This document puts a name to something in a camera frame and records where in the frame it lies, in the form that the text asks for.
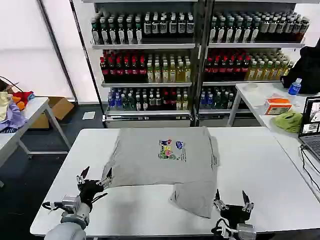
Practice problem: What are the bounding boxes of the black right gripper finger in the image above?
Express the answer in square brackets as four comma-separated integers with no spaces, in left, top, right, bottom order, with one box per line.
[212,188,229,212]
[241,189,255,213]

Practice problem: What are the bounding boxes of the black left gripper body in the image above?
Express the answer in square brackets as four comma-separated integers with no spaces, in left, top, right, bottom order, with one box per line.
[78,178,106,209]

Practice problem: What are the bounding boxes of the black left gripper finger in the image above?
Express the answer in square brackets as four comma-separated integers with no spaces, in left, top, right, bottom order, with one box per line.
[76,165,91,187]
[96,166,114,189]

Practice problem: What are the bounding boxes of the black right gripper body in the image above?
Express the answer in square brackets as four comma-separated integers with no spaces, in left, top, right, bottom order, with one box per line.
[219,204,251,226]

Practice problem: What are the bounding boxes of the grey printed t-shirt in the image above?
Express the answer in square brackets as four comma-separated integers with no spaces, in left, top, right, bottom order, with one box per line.
[102,126,221,219]

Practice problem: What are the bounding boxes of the brown cardboard box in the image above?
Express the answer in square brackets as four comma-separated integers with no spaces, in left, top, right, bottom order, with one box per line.
[29,96,75,130]

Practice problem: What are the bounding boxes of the white side table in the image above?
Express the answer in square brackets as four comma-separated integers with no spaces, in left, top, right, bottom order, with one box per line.
[0,96,73,169]

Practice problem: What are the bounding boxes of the green cloth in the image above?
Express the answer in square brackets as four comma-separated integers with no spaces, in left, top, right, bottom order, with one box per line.
[272,110,304,134]

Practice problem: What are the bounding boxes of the purple cloth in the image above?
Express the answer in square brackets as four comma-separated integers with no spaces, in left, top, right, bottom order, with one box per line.
[0,100,28,133]

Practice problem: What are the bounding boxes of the red orange plush toy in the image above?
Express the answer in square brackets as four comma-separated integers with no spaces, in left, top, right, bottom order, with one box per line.
[11,90,36,111]

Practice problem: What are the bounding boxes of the orange tissue box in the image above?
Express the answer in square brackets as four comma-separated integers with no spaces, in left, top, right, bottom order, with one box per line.
[264,97,294,116]

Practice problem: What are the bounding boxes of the white desk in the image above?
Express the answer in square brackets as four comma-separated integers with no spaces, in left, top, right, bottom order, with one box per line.
[226,81,320,198]

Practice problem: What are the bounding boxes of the beige cloth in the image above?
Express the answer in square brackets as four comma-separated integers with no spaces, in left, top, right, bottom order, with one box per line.
[0,90,13,123]

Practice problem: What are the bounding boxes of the open laptop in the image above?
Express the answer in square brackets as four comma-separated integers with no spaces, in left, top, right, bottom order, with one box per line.
[298,95,320,163]

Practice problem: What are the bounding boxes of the shelf unit with bottles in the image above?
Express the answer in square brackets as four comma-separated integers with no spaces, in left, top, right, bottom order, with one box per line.
[197,0,311,126]
[82,0,201,128]

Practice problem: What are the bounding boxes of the blue-capped water bottle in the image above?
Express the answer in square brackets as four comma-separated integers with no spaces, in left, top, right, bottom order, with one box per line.
[287,77,303,97]

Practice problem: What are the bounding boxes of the black bag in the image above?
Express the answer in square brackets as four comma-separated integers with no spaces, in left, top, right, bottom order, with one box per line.
[279,39,320,95]

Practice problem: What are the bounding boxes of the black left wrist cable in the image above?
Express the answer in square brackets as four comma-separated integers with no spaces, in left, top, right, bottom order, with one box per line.
[41,191,109,214]

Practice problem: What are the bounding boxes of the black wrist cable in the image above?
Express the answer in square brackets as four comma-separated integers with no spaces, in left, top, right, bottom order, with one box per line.
[41,191,109,214]
[210,217,237,238]

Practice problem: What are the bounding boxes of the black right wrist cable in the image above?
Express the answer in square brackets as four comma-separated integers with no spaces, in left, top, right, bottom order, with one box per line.
[210,217,237,238]

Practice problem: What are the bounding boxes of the black laptop cable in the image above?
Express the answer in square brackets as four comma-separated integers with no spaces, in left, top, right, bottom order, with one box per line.
[299,144,320,194]

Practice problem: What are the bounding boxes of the thin black cable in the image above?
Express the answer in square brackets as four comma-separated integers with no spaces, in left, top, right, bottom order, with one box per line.
[0,75,21,93]

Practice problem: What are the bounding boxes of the dark window post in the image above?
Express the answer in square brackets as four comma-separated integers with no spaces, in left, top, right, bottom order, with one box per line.
[37,0,79,101]

